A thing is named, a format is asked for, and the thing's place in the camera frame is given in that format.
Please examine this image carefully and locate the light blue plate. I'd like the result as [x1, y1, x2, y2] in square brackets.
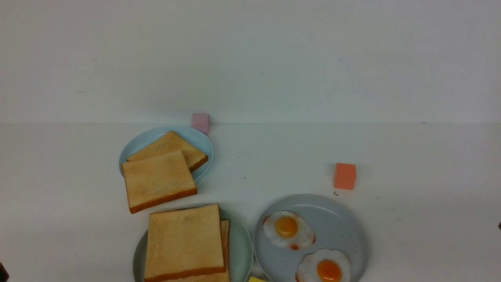
[118, 126, 214, 183]

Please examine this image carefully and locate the left fried egg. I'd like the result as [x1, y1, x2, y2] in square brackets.
[262, 210, 316, 250]

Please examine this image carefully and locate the pink cube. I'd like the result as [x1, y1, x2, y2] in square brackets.
[191, 113, 211, 136]

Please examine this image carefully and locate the lower fried egg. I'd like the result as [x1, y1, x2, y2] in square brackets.
[295, 248, 351, 282]

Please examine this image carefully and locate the fried egg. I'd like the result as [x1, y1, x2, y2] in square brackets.
[295, 248, 351, 282]
[262, 210, 316, 250]

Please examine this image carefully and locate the grey plate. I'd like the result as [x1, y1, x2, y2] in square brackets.
[252, 194, 370, 282]

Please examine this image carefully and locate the orange cube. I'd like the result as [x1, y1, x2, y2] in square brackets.
[333, 163, 357, 190]

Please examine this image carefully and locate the yellow block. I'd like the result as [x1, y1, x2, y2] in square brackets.
[248, 277, 268, 282]

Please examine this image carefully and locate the mint green plate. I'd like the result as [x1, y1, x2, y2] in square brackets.
[132, 205, 254, 282]

